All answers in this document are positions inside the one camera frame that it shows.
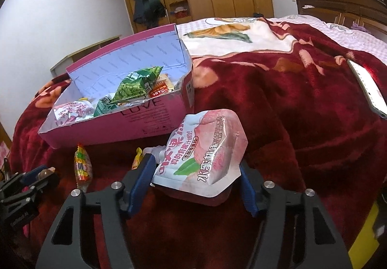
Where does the dark red printed blanket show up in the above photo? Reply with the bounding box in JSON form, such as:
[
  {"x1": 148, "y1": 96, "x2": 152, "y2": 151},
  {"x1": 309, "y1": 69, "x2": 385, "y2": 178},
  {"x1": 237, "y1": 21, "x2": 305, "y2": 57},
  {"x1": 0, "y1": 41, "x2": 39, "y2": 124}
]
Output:
[{"x1": 9, "y1": 17, "x2": 387, "y2": 269}]

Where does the small brown candy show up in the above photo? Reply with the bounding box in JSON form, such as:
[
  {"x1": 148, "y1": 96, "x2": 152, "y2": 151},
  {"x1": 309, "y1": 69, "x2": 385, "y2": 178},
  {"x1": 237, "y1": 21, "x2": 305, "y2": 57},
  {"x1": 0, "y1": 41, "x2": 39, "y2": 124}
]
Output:
[{"x1": 38, "y1": 167, "x2": 56, "y2": 179}]

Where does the dark green snack packet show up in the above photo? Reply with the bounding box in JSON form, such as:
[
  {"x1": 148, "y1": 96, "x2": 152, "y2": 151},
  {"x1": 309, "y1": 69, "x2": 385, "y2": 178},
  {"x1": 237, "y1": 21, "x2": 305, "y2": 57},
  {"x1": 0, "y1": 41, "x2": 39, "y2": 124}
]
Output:
[{"x1": 93, "y1": 95, "x2": 121, "y2": 118}]

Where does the dark blue hanging coat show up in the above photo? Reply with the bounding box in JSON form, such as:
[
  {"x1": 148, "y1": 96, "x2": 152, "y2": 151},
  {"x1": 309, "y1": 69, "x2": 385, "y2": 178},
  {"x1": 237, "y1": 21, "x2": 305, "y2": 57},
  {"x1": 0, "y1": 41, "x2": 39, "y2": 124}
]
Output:
[{"x1": 133, "y1": 0, "x2": 149, "y2": 24}]

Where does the yellow cloth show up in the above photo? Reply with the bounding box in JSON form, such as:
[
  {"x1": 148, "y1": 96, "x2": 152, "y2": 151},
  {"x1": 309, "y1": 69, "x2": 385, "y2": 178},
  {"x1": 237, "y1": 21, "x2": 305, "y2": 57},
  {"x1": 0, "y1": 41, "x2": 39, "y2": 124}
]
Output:
[{"x1": 348, "y1": 203, "x2": 380, "y2": 269}]

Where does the green pea snack packet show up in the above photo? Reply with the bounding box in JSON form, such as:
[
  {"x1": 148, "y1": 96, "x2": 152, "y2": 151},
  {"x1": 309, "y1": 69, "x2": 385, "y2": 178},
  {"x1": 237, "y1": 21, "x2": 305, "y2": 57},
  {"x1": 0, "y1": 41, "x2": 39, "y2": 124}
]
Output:
[{"x1": 107, "y1": 66, "x2": 164, "y2": 106}]

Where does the white flat case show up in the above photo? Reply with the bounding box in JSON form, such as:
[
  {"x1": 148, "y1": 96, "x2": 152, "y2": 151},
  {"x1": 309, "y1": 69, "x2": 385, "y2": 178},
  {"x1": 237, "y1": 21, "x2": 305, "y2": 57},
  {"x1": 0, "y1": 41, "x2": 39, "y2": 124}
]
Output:
[{"x1": 347, "y1": 59, "x2": 387, "y2": 118}]

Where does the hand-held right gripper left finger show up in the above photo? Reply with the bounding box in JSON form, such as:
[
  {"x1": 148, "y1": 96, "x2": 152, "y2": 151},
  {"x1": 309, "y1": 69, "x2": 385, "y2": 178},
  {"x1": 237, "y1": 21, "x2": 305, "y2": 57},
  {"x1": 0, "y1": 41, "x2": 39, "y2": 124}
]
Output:
[{"x1": 35, "y1": 155, "x2": 156, "y2": 269}]

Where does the peach jelly pouch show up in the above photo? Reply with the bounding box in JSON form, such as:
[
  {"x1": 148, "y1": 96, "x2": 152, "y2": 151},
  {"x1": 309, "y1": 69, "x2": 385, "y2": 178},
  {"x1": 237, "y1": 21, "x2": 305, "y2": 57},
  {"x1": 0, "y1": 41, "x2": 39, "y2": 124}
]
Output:
[{"x1": 142, "y1": 108, "x2": 248, "y2": 207}]

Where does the pink white jelly pouch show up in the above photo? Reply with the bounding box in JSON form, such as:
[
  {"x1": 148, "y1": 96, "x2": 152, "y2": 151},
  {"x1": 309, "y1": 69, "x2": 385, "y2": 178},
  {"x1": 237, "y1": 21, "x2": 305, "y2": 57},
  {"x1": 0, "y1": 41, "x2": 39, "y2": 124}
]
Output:
[{"x1": 52, "y1": 99, "x2": 94, "y2": 127}]

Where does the low white shelf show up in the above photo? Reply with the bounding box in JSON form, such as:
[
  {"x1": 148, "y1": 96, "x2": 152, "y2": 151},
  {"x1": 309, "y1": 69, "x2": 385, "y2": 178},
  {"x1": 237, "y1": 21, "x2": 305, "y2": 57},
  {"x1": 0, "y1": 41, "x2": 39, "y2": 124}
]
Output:
[{"x1": 50, "y1": 35, "x2": 121, "y2": 78}]

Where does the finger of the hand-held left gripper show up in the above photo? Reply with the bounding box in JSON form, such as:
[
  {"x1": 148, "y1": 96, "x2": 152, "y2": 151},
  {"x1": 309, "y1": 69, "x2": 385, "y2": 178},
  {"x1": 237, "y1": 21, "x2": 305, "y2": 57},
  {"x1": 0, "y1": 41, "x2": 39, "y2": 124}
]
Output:
[
  {"x1": 0, "y1": 176, "x2": 59, "y2": 204},
  {"x1": 12, "y1": 166, "x2": 46, "y2": 186}
]

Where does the dark green hanging coat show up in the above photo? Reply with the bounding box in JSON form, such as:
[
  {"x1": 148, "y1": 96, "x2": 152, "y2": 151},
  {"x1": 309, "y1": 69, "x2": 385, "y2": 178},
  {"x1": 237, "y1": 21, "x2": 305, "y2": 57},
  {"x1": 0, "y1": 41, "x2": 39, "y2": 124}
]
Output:
[{"x1": 142, "y1": 0, "x2": 165, "y2": 29}]

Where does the orange red snack packet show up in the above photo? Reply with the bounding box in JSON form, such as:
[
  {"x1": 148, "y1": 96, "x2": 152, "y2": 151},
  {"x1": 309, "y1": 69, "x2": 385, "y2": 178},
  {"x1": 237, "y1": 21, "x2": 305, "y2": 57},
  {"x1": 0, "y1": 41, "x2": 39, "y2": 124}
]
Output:
[{"x1": 148, "y1": 80, "x2": 176, "y2": 99}]

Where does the colourful striped candy packet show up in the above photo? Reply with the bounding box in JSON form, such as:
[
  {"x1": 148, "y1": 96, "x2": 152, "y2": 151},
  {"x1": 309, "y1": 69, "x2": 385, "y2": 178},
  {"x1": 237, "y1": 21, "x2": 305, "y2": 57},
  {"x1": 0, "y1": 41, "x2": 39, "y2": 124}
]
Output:
[{"x1": 74, "y1": 144, "x2": 93, "y2": 192}]

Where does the wooden headboard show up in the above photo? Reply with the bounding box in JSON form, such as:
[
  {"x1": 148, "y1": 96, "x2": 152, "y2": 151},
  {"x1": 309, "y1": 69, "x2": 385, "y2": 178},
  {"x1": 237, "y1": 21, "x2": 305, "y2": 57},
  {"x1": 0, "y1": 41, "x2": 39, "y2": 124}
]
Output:
[{"x1": 295, "y1": 0, "x2": 387, "y2": 35}]

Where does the pink cardboard box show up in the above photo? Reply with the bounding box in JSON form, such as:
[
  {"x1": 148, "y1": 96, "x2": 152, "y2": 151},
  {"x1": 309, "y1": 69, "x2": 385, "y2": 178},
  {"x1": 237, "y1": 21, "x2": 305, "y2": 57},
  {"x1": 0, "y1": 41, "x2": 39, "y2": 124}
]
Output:
[{"x1": 38, "y1": 23, "x2": 195, "y2": 149}]

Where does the pink checkered bed sheet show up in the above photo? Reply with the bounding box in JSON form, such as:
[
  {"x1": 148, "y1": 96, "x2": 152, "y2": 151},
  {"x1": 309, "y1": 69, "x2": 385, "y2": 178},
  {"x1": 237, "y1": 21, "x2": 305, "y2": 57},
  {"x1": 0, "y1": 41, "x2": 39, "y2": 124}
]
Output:
[{"x1": 272, "y1": 14, "x2": 387, "y2": 61}]

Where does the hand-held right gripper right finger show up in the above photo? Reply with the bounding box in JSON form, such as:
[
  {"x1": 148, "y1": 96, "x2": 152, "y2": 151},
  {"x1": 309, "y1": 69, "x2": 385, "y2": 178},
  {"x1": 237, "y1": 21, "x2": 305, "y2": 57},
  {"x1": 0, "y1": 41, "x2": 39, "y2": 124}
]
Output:
[{"x1": 241, "y1": 163, "x2": 353, "y2": 269}]

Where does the pink paper item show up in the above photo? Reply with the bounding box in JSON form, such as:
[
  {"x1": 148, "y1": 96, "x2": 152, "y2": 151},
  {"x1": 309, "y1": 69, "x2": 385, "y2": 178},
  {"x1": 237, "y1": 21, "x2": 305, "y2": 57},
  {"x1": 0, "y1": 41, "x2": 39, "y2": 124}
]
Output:
[{"x1": 0, "y1": 140, "x2": 12, "y2": 164}]

